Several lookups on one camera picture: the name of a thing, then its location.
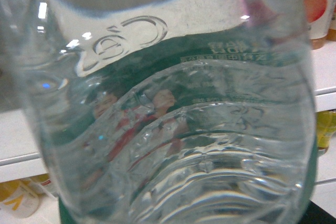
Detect clear water bottle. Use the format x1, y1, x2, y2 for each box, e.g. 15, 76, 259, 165
7, 0, 316, 223

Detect yellow drink bottle white label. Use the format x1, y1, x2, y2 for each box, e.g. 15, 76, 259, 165
1, 180, 40, 218

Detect orange C100 drink bottle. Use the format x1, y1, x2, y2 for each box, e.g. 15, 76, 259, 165
303, 0, 335, 49

